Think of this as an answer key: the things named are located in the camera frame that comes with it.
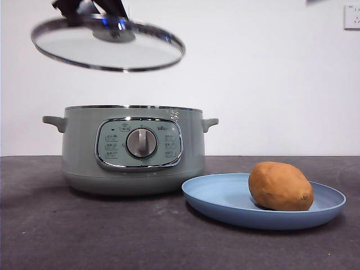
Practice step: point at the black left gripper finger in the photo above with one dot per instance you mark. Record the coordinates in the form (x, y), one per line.
(63, 7)
(111, 7)

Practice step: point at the white wall socket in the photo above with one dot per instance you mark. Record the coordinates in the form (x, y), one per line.
(353, 17)

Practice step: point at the pale green electric steamer pot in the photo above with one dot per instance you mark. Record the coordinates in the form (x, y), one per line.
(81, 140)

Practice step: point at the brown potato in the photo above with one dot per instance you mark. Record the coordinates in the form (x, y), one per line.
(278, 185)

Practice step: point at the blue round plate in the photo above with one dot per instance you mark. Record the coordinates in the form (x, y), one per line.
(219, 202)

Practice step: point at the glass lid with green knob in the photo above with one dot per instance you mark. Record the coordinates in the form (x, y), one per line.
(112, 56)

